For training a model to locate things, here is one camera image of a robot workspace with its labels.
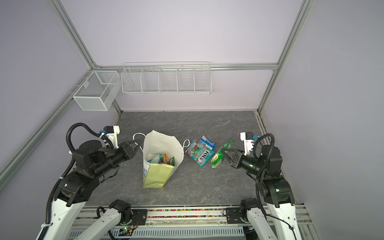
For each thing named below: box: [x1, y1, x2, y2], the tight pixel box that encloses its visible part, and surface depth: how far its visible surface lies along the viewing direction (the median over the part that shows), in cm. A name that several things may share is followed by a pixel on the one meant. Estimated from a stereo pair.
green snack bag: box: [169, 156, 175, 167], surface depth 84 cm
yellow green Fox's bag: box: [211, 139, 234, 169], surface depth 63 cm
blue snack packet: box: [199, 135, 216, 151], surface depth 100 cm
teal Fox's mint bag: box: [184, 139, 215, 168], surface depth 96 cm
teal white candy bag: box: [147, 154, 162, 164], surface depth 84 cm
